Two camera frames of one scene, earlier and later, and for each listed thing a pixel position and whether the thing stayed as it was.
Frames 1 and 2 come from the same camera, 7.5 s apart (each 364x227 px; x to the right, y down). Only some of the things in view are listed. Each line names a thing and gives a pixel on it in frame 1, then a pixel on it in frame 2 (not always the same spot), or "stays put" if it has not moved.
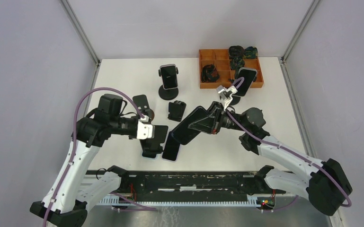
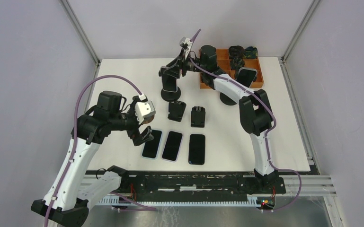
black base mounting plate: (195, 182) stays put
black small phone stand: (176, 109) stays put
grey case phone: (169, 76) stays put
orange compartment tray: (220, 58) stays put
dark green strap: (251, 52) stays put
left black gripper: (130, 137) → (144, 136)
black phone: (182, 134) → (197, 149)
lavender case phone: (172, 149) stays put
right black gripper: (209, 124) → (173, 69)
